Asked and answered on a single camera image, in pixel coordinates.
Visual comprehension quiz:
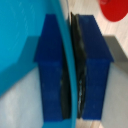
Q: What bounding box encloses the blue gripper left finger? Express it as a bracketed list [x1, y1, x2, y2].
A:
[0, 13, 70, 128]

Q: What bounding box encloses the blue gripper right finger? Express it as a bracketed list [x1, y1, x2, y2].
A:
[69, 12, 128, 128]

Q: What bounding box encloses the blue plastic bowl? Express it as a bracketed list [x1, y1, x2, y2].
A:
[0, 0, 74, 118]

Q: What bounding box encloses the red plastic cup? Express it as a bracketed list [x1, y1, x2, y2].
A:
[97, 0, 128, 23]

